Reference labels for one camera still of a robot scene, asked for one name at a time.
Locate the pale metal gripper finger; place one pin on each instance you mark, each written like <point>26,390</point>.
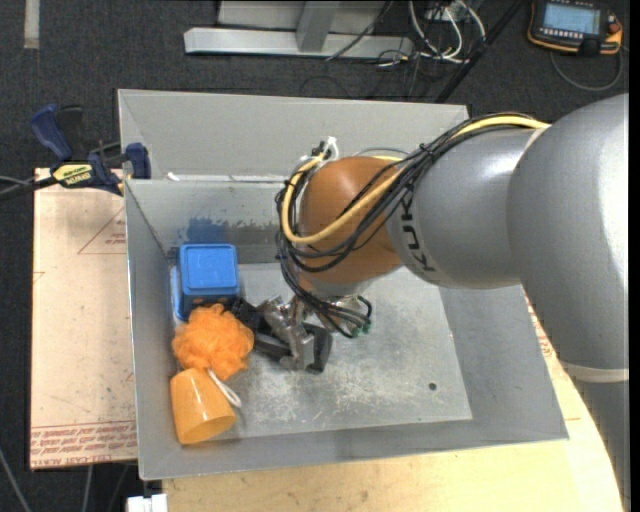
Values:
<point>290,358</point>
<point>307,352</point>

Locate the black plastic tool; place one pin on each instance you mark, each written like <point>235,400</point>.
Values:
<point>323,350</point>

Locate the grey metal bin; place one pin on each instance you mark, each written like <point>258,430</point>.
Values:
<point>360,395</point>

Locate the orange mesh bath sponge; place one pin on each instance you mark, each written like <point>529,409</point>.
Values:
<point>212,340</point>

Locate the blue plastic box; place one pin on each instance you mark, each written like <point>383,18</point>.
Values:
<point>208,270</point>

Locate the orange plastic cup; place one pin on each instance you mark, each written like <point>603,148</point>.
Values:
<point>197,410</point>

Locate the brown cardboard board red print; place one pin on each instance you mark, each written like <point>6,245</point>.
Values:
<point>80,320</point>

